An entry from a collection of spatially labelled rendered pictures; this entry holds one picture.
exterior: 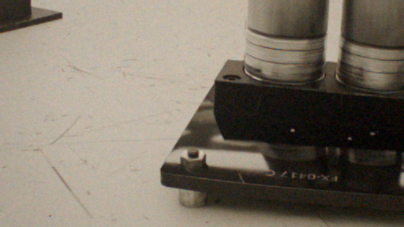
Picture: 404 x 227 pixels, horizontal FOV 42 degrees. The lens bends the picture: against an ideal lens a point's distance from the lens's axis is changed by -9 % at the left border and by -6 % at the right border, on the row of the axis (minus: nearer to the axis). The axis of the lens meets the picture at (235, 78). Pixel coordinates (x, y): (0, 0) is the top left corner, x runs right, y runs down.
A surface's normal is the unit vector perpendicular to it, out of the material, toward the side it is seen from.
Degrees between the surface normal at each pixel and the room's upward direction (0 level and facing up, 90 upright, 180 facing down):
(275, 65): 90
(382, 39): 90
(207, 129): 0
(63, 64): 0
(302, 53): 90
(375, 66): 90
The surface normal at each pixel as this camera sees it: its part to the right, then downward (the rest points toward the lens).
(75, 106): 0.04, -0.95
